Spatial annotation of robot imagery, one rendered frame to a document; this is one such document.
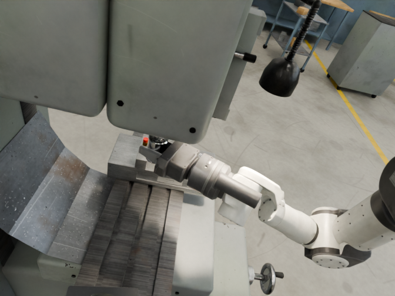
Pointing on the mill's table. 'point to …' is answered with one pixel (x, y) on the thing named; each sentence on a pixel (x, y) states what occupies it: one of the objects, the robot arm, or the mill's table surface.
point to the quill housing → (170, 63)
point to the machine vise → (140, 165)
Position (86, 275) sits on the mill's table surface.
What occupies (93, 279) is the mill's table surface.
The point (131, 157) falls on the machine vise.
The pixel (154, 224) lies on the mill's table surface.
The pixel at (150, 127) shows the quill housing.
